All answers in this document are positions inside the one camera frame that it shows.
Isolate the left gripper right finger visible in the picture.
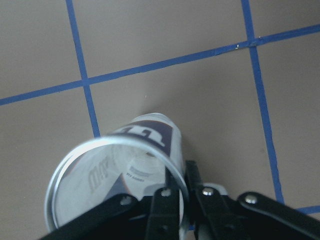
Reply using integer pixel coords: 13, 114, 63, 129
185, 160, 320, 240

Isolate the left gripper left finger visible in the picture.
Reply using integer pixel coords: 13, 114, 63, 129
43, 170, 180, 240

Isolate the clear tennis ball can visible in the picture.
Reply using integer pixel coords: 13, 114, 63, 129
44, 112, 189, 239

